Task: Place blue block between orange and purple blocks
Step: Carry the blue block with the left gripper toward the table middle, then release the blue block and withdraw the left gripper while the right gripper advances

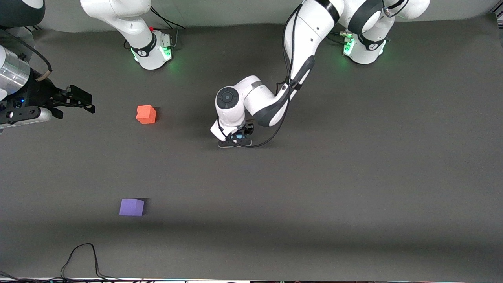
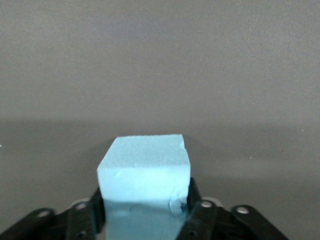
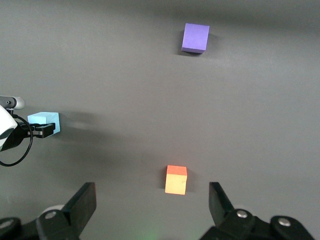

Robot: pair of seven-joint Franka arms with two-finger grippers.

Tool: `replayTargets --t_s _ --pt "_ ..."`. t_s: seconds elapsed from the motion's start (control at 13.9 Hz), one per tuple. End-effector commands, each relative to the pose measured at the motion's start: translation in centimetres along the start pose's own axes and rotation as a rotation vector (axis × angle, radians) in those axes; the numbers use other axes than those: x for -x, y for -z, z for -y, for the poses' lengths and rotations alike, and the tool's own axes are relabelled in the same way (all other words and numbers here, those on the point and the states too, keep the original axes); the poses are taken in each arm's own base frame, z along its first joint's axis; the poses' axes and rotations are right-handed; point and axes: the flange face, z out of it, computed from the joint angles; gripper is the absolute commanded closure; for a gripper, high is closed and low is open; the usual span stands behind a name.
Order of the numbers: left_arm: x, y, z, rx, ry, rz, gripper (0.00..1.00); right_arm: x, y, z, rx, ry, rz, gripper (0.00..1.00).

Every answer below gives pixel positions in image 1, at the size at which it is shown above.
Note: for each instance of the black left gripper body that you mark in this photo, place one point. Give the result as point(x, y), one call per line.
point(247, 129)

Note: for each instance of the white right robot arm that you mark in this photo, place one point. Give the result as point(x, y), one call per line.
point(139, 33)

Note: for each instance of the orange foam block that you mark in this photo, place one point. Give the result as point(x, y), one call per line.
point(145, 114)

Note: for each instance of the purple foam block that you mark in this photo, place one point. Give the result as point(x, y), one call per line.
point(131, 207)

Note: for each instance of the dark grey table mat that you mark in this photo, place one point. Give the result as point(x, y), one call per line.
point(275, 188)

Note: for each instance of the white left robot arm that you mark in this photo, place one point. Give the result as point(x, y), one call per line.
point(302, 43)

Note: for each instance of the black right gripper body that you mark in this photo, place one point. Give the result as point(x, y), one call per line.
point(38, 94)

